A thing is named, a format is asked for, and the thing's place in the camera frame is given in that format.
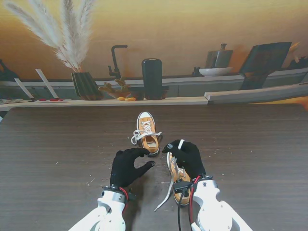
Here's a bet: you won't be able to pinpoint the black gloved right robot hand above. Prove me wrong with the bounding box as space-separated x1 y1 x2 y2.
162 139 206 180

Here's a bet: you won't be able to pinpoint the long white shoelace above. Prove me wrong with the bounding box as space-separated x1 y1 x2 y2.
130 121 163 145

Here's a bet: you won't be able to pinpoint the black kitchen faucet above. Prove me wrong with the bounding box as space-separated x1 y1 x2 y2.
107 44 128 77

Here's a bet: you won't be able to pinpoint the black cylindrical canister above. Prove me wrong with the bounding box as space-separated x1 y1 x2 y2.
141 58 163 101

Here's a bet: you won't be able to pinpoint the yellow cactus ornament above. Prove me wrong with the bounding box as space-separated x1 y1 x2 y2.
98 76 132 99

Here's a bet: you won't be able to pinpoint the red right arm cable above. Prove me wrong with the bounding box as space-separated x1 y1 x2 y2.
189 177 202 224

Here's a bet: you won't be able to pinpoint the red left arm cable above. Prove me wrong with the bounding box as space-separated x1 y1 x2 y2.
119 187 129 210

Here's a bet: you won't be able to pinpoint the short white slat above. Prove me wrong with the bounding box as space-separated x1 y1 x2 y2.
13 78 35 99

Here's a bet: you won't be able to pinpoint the dark green ribbed vase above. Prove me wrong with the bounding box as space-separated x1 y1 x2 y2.
71 71 104 101

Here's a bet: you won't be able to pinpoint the grey metal pot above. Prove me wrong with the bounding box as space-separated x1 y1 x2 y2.
205 43 234 69

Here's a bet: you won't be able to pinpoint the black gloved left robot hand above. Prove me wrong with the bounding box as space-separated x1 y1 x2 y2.
110 147 156 188

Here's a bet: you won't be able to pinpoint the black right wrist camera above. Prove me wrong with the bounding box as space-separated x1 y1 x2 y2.
173 181 193 197

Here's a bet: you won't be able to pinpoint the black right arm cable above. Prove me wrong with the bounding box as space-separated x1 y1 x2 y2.
177 192 190 231

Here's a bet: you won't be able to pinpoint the white pampas grass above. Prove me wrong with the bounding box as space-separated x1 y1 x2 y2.
2 0 97 73

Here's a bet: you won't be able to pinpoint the orange canvas sneaker with laces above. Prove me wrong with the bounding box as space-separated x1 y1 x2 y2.
136 111 161 158

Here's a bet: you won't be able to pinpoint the dark low stand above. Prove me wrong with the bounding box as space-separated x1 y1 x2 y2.
129 85 169 101

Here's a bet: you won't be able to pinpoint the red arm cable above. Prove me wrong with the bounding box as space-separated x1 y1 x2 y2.
189 177 202 224
119 187 129 210

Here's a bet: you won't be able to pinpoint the grey wooden plank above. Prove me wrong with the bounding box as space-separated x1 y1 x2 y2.
204 83 308 104

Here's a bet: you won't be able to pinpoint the red flat strips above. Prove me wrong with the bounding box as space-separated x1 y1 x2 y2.
36 98 66 103

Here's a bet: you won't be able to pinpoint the white bowl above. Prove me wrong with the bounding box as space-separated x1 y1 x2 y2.
198 67 233 77

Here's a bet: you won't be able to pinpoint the long white slat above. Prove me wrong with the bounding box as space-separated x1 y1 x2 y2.
35 69 59 99

